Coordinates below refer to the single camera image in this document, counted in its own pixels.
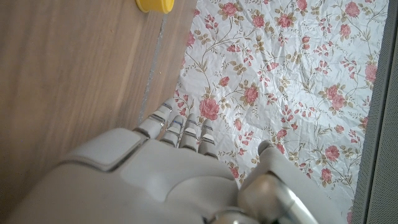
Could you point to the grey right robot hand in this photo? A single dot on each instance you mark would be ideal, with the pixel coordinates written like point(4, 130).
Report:
point(140, 186)

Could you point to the floral backdrop cloth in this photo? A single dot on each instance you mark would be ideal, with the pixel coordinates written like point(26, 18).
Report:
point(280, 77)

